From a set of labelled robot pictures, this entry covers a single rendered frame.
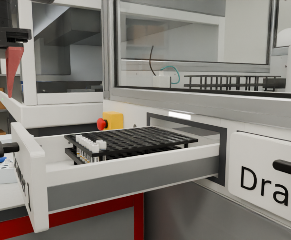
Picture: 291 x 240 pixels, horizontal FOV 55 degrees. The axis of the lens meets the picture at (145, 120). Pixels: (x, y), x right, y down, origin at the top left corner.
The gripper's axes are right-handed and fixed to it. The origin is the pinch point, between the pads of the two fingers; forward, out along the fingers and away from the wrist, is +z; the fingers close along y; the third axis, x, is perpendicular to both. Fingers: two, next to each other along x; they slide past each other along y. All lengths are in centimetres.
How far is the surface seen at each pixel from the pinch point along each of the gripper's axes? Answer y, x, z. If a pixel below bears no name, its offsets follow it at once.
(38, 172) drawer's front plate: 3.4, -11.7, 9.6
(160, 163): 23.1, -9.8, 12.4
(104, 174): 12.9, -9.8, 12.3
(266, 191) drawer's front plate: 34.5, -22.0, 15.3
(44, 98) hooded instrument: 22, 83, 7
